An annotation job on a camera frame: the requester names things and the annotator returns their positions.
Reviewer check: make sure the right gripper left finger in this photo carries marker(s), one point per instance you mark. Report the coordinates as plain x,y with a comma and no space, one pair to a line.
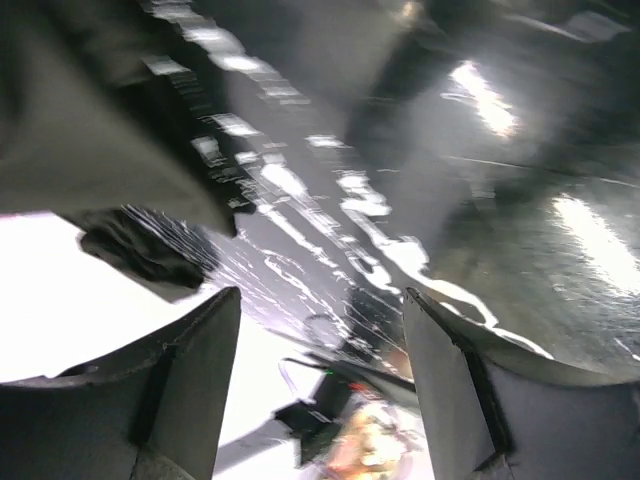
152,409

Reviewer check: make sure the black graphic t shirt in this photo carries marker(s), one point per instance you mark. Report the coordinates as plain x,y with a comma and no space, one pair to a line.
103,123

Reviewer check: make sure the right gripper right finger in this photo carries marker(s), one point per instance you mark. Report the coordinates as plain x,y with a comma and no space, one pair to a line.
494,410

